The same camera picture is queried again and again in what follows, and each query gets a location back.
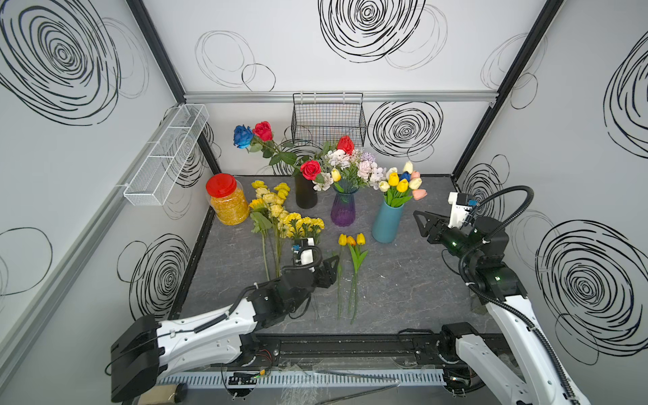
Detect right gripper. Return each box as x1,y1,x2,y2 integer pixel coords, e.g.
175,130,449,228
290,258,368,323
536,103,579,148
412,209,479,268

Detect orange yellow tulip stem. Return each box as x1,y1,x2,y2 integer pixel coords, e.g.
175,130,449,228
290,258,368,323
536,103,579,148
346,236,358,318

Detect teal ceramic vase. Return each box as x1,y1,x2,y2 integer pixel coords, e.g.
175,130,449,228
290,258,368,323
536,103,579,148
371,202,404,244

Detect yellow carnation stem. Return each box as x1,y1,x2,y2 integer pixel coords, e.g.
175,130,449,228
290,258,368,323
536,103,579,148
295,217,313,239
308,218,326,245
281,213,302,228
279,224,299,245

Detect purple glass vase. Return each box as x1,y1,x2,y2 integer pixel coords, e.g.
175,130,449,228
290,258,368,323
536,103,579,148
330,192,356,227

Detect black vase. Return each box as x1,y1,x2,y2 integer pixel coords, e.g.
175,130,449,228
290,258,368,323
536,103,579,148
295,174,318,209

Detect sunflower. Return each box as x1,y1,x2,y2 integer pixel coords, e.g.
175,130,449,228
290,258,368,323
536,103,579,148
249,198,273,236

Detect yellow rose stem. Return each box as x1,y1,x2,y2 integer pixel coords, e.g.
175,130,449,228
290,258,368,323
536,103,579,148
249,183,294,239

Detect yellow poppy stem large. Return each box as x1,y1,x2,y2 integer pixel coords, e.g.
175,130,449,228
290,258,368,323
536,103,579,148
269,182,290,277

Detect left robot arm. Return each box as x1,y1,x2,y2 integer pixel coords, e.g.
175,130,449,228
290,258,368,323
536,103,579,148
106,246,339,403

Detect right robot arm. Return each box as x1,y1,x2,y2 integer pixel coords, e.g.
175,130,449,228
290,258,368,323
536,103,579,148
413,211,590,404

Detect yellow tulip bouquet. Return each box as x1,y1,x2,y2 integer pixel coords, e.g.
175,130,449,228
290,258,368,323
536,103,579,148
378,161,428,209

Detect yellow carnation bouquet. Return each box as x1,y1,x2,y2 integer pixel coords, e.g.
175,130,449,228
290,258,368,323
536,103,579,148
312,150,387,193

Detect red rose low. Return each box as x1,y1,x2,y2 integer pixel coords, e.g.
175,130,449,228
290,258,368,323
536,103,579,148
300,160,324,183

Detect red rose top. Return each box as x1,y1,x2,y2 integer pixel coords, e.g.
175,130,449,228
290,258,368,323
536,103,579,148
251,120,356,176

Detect red lid plastic jar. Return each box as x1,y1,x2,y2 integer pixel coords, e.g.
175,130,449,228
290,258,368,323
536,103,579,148
206,173,250,226

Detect blue rose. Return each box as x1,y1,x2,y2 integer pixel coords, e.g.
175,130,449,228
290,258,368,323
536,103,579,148
233,125,254,149

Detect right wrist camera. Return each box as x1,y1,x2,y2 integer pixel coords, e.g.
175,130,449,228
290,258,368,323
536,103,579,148
447,192,479,229

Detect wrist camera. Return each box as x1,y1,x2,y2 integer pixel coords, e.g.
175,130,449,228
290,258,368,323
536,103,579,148
447,192,479,229
292,237,315,266

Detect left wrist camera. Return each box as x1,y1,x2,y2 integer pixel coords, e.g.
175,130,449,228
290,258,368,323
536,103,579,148
292,237,315,266

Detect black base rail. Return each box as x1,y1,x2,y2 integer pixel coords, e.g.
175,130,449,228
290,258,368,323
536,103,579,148
233,329,465,367

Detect white cable duct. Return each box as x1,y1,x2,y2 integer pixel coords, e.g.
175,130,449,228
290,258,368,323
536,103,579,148
160,369,447,389

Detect black wire basket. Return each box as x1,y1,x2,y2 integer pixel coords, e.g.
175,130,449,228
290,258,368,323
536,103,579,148
290,92,367,146

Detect white wire shelf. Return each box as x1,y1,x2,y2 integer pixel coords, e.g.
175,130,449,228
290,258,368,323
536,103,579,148
123,104,209,207

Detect roller brush wooden handle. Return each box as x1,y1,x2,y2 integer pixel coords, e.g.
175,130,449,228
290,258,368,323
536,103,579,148
138,383,188,405

